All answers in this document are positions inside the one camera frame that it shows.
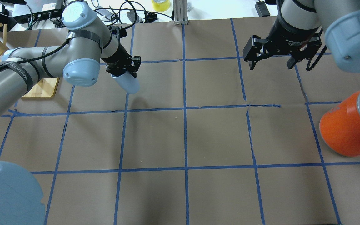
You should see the aluminium frame post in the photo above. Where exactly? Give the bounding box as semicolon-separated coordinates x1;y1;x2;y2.
173;0;189;25

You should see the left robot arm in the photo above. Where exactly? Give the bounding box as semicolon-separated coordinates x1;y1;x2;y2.
0;1;141;225

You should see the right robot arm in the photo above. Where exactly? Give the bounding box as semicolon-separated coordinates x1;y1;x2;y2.
243;0;360;73

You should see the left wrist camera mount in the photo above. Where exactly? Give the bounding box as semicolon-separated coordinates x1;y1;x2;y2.
108;25;128;40

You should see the wooden cup rack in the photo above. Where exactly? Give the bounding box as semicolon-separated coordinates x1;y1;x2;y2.
0;23;59;99

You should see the light blue plastic cup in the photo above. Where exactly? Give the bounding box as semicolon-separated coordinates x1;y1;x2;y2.
111;71;140;94

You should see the grey small adapter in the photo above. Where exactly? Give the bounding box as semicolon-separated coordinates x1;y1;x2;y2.
126;11;144;24

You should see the orange can with silver lid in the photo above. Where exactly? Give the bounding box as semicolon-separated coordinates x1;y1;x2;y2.
319;91;360;157

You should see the black power adapter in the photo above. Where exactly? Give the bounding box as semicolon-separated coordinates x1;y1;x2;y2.
255;0;271;17

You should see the yellow tape roll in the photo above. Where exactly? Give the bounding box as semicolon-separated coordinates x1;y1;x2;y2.
151;0;170;12

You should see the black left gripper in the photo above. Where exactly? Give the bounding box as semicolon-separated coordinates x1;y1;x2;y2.
101;44;141;78

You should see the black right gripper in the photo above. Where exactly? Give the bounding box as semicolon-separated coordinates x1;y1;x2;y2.
243;16;322;70

